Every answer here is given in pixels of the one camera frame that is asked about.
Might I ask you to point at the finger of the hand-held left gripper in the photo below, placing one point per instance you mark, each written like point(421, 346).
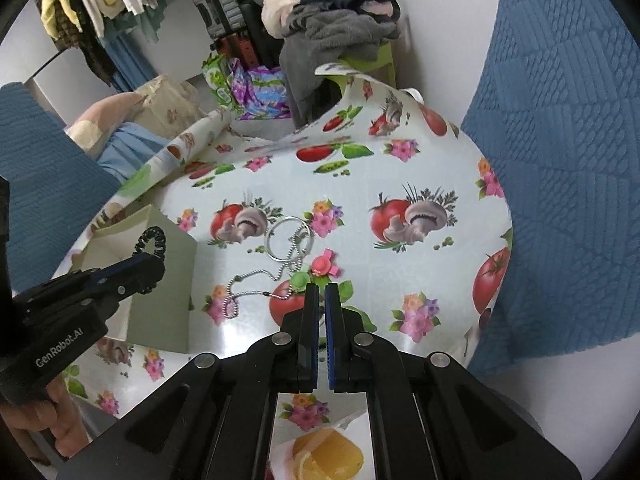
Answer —
point(125, 266)
point(140, 280)

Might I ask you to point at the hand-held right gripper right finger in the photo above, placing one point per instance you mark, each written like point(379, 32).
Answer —
point(331, 342)

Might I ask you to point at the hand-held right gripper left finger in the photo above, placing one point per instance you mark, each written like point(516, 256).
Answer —
point(311, 342)

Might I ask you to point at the pale green cardboard box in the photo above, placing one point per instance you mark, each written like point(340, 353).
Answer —
point(160, 310)

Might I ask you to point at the green round hair clip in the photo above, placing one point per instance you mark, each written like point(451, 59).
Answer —
point(299, 280)

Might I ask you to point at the person's left hand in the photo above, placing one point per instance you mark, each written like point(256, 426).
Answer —
point(30, 422)

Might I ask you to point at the fruit print tablecloth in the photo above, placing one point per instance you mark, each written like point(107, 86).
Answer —
point(360, 260)

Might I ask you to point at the light blue cloth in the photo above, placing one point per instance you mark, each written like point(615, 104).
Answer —
point(132, 152)

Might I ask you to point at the blue quilted chair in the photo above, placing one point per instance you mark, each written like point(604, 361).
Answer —
point(45, 175)
point(565, 160)

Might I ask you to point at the peach pillow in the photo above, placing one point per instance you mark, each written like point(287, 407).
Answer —
point(102, 117)

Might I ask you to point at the beige floral cushion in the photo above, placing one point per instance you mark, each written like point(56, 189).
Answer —
point(170, 102)

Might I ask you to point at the blue hanging skirt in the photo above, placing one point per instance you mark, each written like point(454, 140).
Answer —
point(127, 65)

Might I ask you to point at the green white packet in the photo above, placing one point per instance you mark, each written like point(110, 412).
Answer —
point(217, 82)

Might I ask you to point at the dark plaid hanging garment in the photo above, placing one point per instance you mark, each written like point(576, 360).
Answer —
point(87, 50)

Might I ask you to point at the purple floral bag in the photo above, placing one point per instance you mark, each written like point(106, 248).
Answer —
point(262, 90)

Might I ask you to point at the teal hanging cloth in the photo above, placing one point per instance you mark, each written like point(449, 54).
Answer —
point(152, 25)

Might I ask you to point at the red black crate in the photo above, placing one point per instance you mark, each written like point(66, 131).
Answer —
point(240, 50)

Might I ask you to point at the green plastic stool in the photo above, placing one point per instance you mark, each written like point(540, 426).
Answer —
point(370, 57)

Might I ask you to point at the grey fleece garment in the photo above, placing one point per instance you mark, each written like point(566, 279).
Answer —
point(335, 45)

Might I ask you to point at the cream garment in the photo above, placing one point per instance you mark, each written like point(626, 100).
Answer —
point(277, 10)

